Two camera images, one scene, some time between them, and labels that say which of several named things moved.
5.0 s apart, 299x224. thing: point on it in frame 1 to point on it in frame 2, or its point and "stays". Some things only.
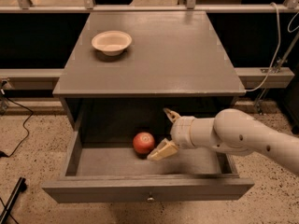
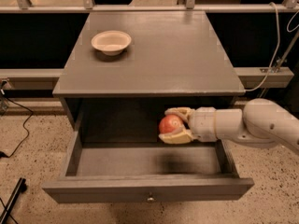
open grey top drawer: [114, 173] stays
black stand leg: [21, 187] stays
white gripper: [182, 133] to [203, 124]
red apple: [143, 143] to [170, 124]
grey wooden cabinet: [121, 70] stays
